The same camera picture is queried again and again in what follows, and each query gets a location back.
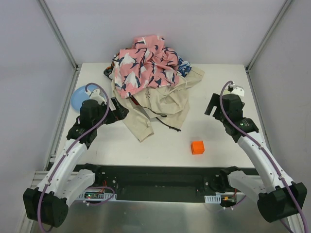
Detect orange cube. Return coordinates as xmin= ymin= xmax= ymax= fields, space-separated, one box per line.
xmin=190 ymin=140 xmax=205 ymax=155

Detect right aluminium frame post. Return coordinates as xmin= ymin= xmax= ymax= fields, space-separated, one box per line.
xmin=245 ymin=0 xmax=294 ymax=74

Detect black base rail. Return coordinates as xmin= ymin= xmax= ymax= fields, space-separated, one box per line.
xmin=72 ymin=164 xmax=260 ymax=202

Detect beige jacket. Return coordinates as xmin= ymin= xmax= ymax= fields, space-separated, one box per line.
xmin=111 ymin=67 xmax=205 ymax=142

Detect aluminium frame post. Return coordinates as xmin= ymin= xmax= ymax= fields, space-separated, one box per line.
xmin=245 ymin=0 xmax=294 ymax=74
xmin=36 ymin=0 xmax=82 ymax=71

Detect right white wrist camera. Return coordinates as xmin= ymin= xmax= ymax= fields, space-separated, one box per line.
xmin=228 ymin=84 xmax=245 ymax=97

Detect light blue plate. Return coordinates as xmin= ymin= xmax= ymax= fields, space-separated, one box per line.
xmin=70 ymin=84 xmax=103 ymax=113

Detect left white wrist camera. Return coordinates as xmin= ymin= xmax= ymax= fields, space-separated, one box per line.
xmin=85 ymin=89 xmax=107 ymax=104

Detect blue white patterned cloth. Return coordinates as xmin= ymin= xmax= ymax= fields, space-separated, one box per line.
xmin=177 ymin=56 xmax=192 ymax=77

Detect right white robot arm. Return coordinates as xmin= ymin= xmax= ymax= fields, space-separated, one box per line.
xmin=205 ymin=93 xmax=307 ymax=222

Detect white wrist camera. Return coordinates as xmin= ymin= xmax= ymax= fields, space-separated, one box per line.
xmin=85 ymin=89 xmax=107 ymax=104
xmin=228 ymin=84 xmax=245 ymax=97

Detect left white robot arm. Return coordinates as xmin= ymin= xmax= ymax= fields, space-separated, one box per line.
xmin=23 ymin=97 xmax=129 ymax=228

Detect dark floral cloth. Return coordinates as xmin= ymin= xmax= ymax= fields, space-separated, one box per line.
xmin=103 ymin=52 xmax=120 ymax=80

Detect left aluminium frame post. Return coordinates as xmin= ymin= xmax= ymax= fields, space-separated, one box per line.
xmin=36 ymin=0 xmax=82 ymax=71

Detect pink patterned cloth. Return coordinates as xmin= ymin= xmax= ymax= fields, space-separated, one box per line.
xmin=112 ymin=35 xmax=181 ymax=99

